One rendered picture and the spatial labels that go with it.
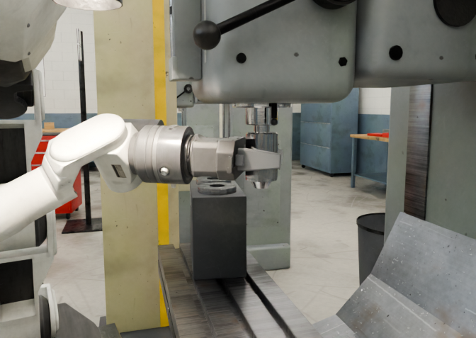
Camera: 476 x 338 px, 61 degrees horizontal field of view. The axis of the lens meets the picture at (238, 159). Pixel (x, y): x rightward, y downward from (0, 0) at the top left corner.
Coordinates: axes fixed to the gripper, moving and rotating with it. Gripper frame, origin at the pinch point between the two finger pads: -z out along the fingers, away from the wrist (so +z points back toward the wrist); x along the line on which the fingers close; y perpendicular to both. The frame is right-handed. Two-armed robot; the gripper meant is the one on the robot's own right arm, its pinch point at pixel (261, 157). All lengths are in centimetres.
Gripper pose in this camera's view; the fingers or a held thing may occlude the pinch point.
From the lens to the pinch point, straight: 59.5
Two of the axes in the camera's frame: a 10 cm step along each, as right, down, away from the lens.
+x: 1.7, -1.2, 9.8
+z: -9.9, -0.4, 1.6
